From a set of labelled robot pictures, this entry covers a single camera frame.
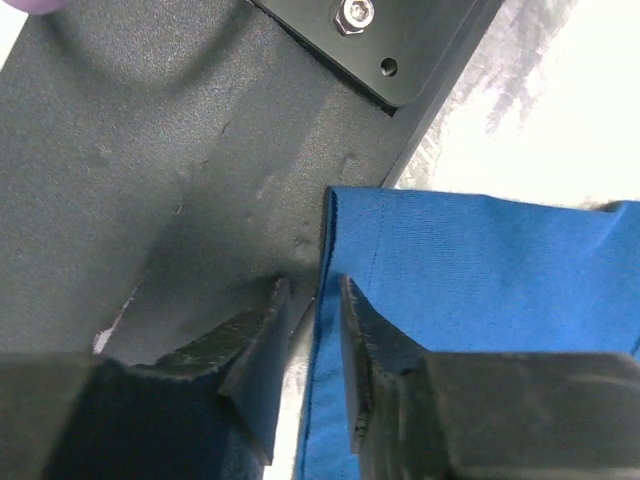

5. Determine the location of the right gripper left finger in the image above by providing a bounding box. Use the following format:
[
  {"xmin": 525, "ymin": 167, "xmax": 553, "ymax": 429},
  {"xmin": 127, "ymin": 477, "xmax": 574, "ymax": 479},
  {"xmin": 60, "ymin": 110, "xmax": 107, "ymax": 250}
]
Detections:
[{"xmin": 1, "ymin": 278, "xmax": 290, "ymax": 479}]

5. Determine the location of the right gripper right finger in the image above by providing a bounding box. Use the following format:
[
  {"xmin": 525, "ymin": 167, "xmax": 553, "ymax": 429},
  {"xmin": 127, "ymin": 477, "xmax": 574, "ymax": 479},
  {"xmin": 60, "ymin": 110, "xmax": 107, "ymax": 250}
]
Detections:
[{"xmin": 340, "ymin": 277, "xmax": 639, "ymax": 479}]

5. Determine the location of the blue printed t-shirt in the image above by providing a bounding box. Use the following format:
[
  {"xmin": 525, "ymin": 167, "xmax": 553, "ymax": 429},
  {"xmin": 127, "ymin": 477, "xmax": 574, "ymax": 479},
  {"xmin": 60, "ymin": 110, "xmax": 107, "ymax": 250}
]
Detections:
[{"xmin": 296, "ymin": 187, "xmax": 639, "ymax": 479}]

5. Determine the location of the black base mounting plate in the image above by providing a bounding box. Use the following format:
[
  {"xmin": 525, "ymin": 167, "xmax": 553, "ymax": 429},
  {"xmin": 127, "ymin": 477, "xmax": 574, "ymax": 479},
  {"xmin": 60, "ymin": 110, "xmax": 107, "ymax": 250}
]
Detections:
[{"xmin": 1, "ymin": 1, "xmax": 499, "ymax": 363}]

